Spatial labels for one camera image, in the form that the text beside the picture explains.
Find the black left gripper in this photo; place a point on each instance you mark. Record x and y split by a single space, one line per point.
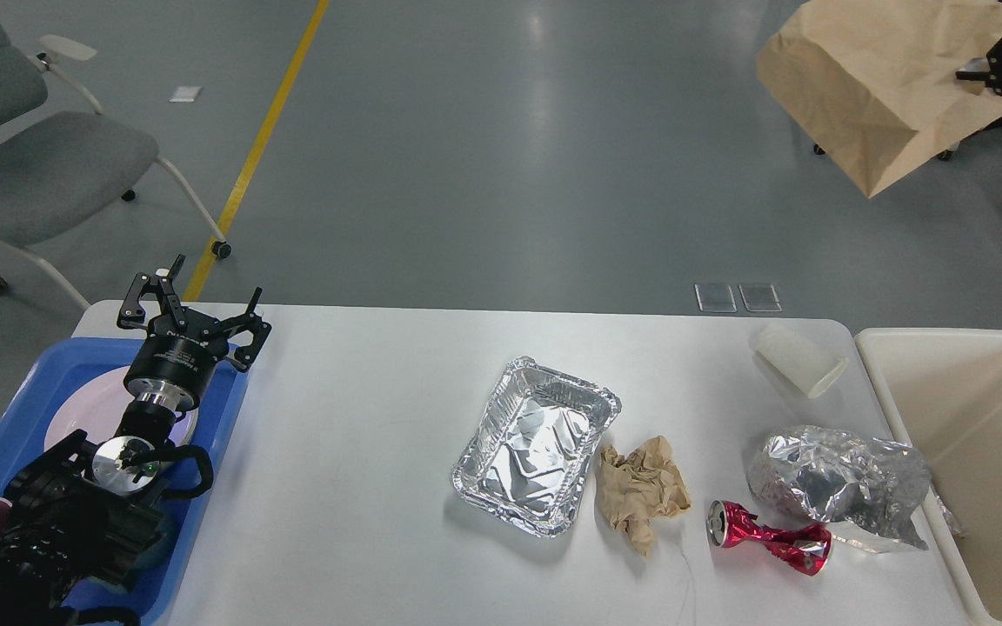
172 369

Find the pink plate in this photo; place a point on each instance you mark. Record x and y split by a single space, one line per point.
88 413

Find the brown paper bag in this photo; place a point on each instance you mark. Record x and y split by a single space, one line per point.
873 82

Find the aluminium foil tray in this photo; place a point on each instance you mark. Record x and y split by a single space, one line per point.
527 462

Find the foil and plastic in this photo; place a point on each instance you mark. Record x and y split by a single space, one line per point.
865 490

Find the brown paper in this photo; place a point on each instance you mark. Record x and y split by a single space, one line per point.
636 489

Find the crushed red can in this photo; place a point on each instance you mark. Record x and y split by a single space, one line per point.
805 550

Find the dark green mug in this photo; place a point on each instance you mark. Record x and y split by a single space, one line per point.
137 539

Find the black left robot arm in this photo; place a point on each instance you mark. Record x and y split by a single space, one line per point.
84 510

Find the white paper scrap on floor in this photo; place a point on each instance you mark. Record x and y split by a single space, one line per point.
186 93

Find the grey office chair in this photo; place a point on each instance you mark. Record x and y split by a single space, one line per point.
62 170

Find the beige plastic bin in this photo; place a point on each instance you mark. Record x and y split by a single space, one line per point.
941 391

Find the clear floor socket cover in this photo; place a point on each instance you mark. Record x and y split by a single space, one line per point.
760 297
718 298

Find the white foam container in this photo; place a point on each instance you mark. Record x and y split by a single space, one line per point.
812 368

